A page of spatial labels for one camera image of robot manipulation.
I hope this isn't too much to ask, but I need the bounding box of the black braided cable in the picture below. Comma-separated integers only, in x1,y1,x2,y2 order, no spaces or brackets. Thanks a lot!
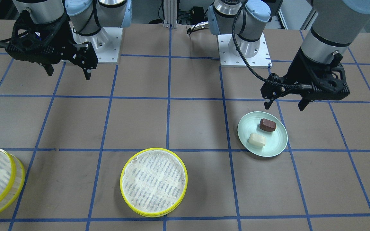
232,0,312,90

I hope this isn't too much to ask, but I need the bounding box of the brown chocolate bun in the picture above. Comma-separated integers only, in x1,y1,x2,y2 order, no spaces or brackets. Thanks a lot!
259,118,277,133

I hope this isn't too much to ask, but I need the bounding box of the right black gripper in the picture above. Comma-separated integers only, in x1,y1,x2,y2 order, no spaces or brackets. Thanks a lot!
5,11,98,80

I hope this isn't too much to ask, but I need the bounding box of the white steamed bun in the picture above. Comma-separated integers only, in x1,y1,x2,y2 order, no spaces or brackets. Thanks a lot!
248,133,266,147

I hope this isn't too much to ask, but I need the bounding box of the light green plate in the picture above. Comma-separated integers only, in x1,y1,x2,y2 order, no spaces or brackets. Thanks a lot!
237,111,288,157

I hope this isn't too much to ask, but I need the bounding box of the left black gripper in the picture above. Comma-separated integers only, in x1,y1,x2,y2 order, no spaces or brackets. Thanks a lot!
261,48,350,111

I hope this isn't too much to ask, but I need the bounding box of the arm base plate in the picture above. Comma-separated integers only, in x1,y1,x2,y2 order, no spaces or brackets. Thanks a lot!
217,33,273,68
72,27,124,64

